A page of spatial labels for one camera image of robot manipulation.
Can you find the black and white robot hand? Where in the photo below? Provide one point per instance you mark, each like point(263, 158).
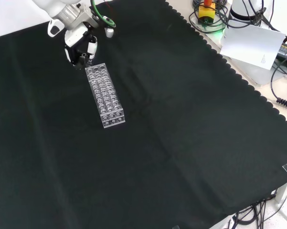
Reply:
point(75, 40)

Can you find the clear glass test tube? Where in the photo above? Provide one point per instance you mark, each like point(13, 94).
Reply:
point(86, 59)

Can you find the clear plastic test tube rack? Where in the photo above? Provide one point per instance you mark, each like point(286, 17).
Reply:
point(105, 95)

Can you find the black bench cloth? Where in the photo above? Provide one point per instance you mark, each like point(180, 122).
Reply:
point(143, 133)

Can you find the yellow stop button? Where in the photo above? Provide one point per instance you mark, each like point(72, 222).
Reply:
point(206, 13)

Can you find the black power adapter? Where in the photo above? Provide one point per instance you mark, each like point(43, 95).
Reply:
point(286, 51)

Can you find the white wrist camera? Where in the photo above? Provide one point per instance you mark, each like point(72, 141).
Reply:
point(54, 28)

